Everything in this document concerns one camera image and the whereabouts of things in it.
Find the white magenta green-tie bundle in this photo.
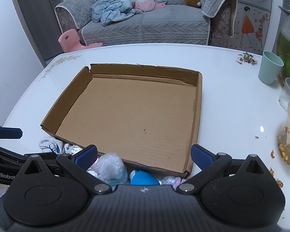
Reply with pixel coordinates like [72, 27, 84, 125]
[64, 143, 82, 155]

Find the bubble wrap teal-tie bundle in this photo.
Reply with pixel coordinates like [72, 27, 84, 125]
[91, 152, 128, 186]

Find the pastel striped bundle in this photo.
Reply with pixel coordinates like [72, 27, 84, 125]
[161, 176, 186, 190]

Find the large white knit sock bundle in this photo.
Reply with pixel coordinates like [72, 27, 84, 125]
[38, 137, 65, 154]

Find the blue white sock bundle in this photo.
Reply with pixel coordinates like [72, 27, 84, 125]
[129, 170, 160, 185]

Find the brown cardboard tray box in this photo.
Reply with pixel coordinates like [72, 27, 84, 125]
[41, 64, 202, 177]

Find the pile of seed shells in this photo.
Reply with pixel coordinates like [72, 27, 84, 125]
[236, 52, 257, 66]

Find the clear plastic cup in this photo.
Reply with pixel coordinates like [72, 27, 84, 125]
[278, 78, 290, 110]

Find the pink plastic child chair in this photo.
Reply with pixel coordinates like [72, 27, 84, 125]
[58, 29, 103, 53]

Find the mint green cup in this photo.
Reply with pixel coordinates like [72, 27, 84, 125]
[258, 51, 284, 85]

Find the grey door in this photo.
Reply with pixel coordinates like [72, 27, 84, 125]
[17, 0, 63, 60]

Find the grey sofa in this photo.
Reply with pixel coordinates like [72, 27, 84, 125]
[55, 0, 231, 47]

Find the light blue blanket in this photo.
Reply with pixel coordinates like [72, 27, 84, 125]
[91, 0, 168, 26]

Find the brown plush toy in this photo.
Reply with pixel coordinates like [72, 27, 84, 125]
[184, 0, 201, 8]

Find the pink clothing on sofa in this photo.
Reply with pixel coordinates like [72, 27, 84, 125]
[132, 0, 166, 12]

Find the decorated fridge door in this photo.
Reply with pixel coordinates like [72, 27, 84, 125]
[227, 0, 272, 55]

